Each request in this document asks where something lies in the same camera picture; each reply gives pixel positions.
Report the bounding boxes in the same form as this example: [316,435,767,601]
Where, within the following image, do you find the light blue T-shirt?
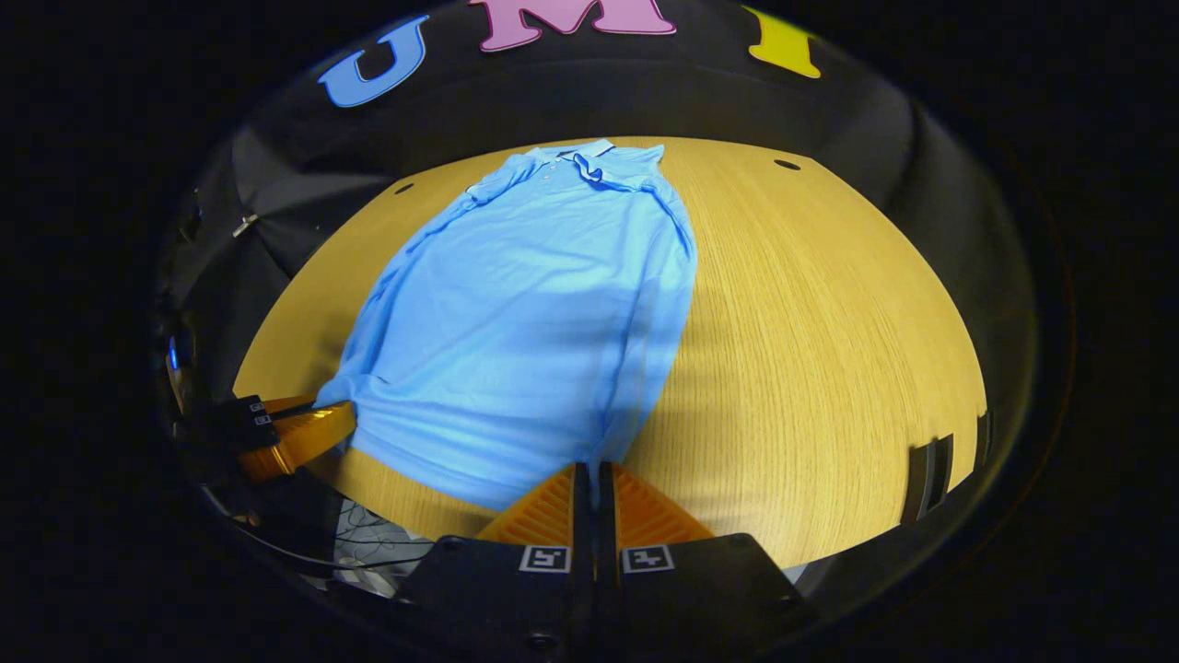
[313,138,699,512]

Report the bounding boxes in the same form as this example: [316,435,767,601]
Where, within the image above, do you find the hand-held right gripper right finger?
[597,462,821,659]

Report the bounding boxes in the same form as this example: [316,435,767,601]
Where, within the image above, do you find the black backdrop cloth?
[155,0,1042,434]

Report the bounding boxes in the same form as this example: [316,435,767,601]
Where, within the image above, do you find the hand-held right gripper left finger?
[396,463,590,663]

